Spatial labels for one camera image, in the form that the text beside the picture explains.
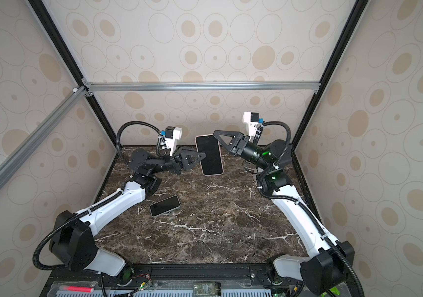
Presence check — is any phone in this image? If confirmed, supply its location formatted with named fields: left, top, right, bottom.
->
left=195, top=134, right=224, bottom=176
left=150, top=196, right=181, bottom=217

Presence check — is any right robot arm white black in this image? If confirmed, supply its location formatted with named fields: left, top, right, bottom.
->
left=213, top=130, right=365, bottom=297

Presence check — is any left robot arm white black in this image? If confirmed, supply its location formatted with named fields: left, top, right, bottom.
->
left=48, top=148, right=206, bottom=285

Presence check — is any phone in clear case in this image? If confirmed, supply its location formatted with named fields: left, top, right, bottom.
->
left=150, top=196, right=181, bottom=217

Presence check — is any small circuit board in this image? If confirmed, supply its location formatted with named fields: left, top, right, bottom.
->
left=192, top=282, right=222, bottom=297

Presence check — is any pink marker pen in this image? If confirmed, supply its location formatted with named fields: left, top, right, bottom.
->
left=59, top=285, right=95, bottom=293

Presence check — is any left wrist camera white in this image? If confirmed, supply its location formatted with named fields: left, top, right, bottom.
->
left=159, top=126, right=182, bottom=157

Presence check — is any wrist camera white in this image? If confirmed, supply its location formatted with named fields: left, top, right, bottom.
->
left=159, top=126, right=182, bottom=157
left=242, top=111, right=264, bottom=144

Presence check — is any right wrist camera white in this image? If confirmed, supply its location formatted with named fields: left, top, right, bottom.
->
left=242, top=111, right=264, bottom=144

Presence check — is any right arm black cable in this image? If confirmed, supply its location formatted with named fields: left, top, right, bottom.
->
left=257, top=121, right=365, bottom=297

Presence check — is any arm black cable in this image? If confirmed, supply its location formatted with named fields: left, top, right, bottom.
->
left=257, top=121, right=365, bottom=297
left=32, top=120, right=168, bottom=271

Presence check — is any horizontal aluminium rail back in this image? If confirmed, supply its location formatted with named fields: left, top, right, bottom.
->
left=85, top=80, right=321, bottom=92

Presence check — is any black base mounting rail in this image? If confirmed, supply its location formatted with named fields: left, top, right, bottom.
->
left=40, top=262, right=360, bottom=297

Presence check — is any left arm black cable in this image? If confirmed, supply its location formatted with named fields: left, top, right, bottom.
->
left=32, top=120, right=168, bottom=271

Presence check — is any diagonal aluminium rail left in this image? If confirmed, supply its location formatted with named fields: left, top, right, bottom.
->
left=0, top=86, right=87, bottom=190

